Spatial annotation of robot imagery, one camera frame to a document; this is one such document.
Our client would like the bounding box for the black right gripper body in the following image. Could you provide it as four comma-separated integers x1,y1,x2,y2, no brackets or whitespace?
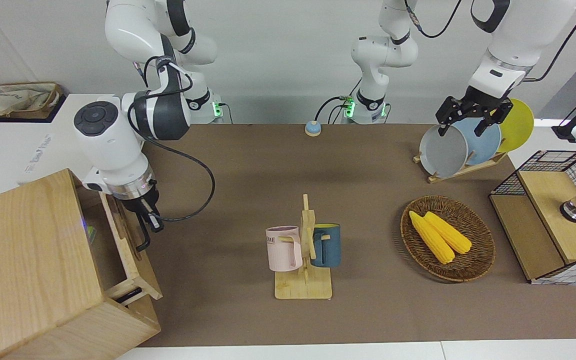
127,189,161,218

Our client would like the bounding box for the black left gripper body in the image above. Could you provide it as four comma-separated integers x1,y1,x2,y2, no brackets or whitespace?
460,86,506,112

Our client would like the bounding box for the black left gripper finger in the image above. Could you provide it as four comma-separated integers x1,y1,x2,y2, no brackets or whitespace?
474,99,514,137
435,95,470,138

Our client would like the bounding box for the wooden drawer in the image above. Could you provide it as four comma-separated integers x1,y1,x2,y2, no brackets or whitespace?
82,187,164,307

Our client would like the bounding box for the wooden drawer cabinet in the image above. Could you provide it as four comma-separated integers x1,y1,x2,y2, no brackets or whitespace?
0,169,162,360

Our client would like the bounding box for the yellow plate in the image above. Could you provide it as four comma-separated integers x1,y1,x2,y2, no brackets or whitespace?
495,98,535,153

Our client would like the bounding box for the light blue plate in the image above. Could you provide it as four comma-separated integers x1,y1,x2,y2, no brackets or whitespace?
453,117,502,166

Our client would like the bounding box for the grey plate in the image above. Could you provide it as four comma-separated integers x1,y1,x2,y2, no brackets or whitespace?
419,124,469,178

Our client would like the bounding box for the wooden dish rack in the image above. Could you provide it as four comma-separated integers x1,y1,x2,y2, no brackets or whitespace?
413,152,509,184

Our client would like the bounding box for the brown table mat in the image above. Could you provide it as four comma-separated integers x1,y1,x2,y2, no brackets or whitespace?
138,124,576,348

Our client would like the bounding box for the yellow corn cob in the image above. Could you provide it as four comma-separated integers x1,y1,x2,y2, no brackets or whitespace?
424,211,472,255
409,210,455,265

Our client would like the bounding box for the pink mug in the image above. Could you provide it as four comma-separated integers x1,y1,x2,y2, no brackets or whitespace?
266,226,303,272

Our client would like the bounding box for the white grid storage box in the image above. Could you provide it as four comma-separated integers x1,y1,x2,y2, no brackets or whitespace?
489,150,576,286

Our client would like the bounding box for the black tray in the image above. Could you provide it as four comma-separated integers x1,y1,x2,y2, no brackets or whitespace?
0,95,67,136

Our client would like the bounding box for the brown wicker basket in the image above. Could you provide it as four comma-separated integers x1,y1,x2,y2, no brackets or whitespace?
400,195,496,283

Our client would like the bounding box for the wooden mug tree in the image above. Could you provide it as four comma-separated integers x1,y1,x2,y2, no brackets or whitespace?
274,194,334,301

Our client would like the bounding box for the beige cloth bag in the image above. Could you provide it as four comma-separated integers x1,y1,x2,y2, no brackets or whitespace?
0,82,64,121

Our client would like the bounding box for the dark blue mug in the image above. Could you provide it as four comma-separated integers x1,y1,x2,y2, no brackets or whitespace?
311,223,342,268

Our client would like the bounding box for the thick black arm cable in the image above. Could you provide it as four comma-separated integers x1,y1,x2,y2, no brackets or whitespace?
127,55,216,223

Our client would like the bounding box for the black drawer handle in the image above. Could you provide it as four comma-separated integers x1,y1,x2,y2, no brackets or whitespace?
116,286,143,305

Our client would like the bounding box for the black base cable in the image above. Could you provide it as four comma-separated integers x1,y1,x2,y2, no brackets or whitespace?
314,94,356,125

